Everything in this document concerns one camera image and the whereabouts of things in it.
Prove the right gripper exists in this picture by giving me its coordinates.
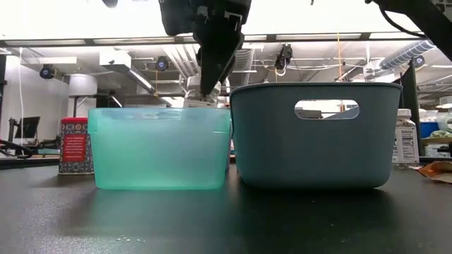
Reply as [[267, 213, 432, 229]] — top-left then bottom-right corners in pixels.
[[193, 0, 253, 95]]

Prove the white-lidded clear spice jar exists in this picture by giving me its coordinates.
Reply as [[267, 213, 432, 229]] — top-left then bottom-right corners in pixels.
[[182, 75, 222, 109]]

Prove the red-lidded smoked paprika tin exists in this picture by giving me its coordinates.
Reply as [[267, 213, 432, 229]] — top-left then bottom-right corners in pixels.
[[58, 117, 95, 176]]

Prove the white supplement bottle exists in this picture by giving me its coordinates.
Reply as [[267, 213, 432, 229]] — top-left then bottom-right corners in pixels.
[[391, 108, 421, 167]]

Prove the orange spice packet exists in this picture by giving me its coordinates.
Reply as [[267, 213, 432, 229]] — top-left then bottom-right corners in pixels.
[[409, 160, 452, 184]]

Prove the black hanging ceiling device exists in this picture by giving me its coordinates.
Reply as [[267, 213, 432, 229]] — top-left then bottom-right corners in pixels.
[[274, 43, 294, 77]]

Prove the teal translucent plastic bin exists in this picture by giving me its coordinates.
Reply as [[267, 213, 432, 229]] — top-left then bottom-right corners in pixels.
[[87, 107, 232, 191]]

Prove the black background desk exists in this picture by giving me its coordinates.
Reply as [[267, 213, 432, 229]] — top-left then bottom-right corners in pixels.
[[69, 92, 124, 119]]

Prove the white cylindrical tank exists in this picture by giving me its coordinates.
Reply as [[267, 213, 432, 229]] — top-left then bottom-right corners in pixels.
[[68, 73, 99, 97]]

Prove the white ceiling light fixture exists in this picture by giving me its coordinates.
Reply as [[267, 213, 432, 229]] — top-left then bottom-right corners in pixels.
[[26, 56, 78, 66]]

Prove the black side panel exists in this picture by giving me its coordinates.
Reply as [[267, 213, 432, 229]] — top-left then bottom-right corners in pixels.
[[401, 59, 424, 158]]

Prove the black computer monitor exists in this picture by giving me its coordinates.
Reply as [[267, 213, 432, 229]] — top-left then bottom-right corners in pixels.
[[14, 116, 41, 140]]

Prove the blue storage container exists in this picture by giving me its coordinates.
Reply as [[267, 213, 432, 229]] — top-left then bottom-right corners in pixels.
[[420, 121, 441, 139]]

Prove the grey corrugated ceiling duct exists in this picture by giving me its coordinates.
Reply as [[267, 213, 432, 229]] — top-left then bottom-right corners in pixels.
[[231, 48, 256, 87]]

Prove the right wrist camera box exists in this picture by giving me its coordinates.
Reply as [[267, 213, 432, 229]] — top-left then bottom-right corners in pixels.
[[158, 0, 199, 37]]

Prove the black overhead frame beam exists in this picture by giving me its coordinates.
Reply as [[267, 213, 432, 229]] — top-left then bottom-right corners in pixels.
[[0, 31, 427, 49]]

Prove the white box air duct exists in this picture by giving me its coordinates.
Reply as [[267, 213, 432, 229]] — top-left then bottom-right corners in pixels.
[[99, 49, 133, 68]]

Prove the blue-grey plastic handled bin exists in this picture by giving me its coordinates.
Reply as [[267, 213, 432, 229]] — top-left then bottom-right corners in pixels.
[[229, 82, 403, 189]]

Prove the silver flexible air duct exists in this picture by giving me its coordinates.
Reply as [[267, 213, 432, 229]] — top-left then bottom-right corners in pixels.
[[379, 39, 437, 71]]

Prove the black cable bundle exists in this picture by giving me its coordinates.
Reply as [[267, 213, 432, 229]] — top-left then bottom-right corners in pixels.
[[0, 138, 33, 159]]

